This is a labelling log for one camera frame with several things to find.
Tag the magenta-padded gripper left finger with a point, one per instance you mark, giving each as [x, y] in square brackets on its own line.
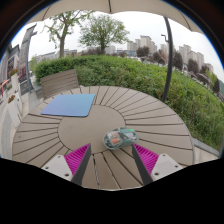
[77, 159]

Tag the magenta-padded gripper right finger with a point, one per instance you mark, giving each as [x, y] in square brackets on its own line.
[146, 159]

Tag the transparent computer mouse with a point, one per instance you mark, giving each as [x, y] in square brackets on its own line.
[117, 138]

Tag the blue mouse pad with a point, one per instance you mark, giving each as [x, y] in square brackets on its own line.
[68, 105]

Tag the slatted wooden chair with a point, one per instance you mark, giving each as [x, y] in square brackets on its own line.
[59, 83]

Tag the green hedge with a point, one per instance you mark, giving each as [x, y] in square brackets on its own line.
[140, 80]

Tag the black curved parasol pole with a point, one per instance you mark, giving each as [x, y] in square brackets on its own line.
[170, 66]

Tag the dark sign pillar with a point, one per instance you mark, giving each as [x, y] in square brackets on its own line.
[25, 60]

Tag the far apartment buildings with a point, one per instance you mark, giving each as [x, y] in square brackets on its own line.
[145, 42]

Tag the thin sparse tree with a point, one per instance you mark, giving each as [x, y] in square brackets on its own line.
[62, 43]

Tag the bushy green tree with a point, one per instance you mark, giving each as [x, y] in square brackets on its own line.
[101, 31]

